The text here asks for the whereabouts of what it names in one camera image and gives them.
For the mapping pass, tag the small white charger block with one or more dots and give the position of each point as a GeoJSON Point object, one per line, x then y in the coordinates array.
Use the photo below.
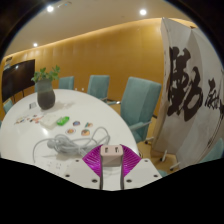
{"type": "Point", "coordinates": [111, 158]}

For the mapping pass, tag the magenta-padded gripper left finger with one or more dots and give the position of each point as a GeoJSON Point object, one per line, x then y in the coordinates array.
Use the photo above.
{"type": "Point", "coordinates": [81, 173]}

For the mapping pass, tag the small grey card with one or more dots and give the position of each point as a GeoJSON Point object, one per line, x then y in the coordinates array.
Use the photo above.
{"type": "Point", "coordinates": [32, 105]}

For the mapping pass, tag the small colourful stickers row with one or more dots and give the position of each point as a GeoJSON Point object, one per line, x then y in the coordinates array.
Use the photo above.
{"type": "Point", "coordinates": [28, 119]}

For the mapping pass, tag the black wall television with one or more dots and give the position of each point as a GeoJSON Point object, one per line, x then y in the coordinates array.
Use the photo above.
{"type": "Point", "coordinates": [18, 80]}

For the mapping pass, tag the teal chairs group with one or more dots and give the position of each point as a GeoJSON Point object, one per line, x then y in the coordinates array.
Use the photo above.
{"type": "Point", "coordinates": [140, 100]}

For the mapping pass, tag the ceiling lights group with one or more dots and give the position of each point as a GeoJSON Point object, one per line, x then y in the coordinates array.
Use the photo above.
{"type": "Point", "coordinates": [143, 12]}

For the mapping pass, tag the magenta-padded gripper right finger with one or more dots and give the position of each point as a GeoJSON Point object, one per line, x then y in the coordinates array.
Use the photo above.
{"type": "Point", "coordinates": [141, 173]}

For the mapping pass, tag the calligraphy folding screen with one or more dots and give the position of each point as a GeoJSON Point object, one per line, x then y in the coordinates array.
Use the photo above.
{"type": "Point", "coordinates": [186, 90]}

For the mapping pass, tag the white power strip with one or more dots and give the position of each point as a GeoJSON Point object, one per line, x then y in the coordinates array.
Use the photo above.
{"type": "Point", "coordinates": [55, 164]}

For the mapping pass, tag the flat white box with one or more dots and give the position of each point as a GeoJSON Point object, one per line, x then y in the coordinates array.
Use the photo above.
{"type": "Point", "coordinates": [49, 120]}

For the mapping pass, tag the potted plant in dark vase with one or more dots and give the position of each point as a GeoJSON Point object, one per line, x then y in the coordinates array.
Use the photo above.
{"type": "Point", "coordinates": [45, 96]}

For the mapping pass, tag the small green packet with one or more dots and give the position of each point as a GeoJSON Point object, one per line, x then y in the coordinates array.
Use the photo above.
{"type": "Point", "coordinates": [63, 120]}

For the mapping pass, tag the round colourful badge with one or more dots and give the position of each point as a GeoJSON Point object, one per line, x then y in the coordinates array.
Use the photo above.
{"type": "Point", "coordinates": [88, 125]}
{"type": "Point", "coordinates": [70, 131]}
{"type": "Point", "coordinates": [76, 123]}
{"type": "Point", "coordinates": [85, 132]}

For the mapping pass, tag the teal upholstered chair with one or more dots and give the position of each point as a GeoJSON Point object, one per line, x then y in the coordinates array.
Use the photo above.
{"type": "Point", "coordinates": [215, 151]}

